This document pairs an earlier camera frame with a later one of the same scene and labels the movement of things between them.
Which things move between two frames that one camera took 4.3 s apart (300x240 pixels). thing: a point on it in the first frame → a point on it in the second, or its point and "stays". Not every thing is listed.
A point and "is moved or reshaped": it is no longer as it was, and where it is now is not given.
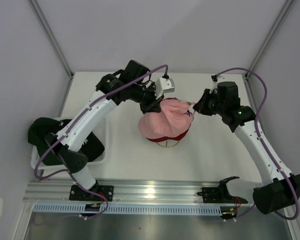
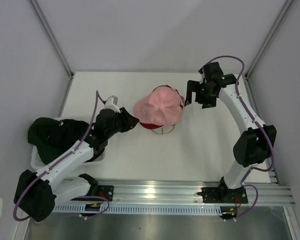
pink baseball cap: x=175 y=117 is moved or reshaped
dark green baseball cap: x=38 y=128 stays
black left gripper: x=154 y=104 → x=129 y=121
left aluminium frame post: x=52 y=38 stays
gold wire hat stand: x=166 y=144 → x=162 y=131
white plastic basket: x=102 y=129 stays
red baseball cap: x=177 y=137 → x=154 y=127
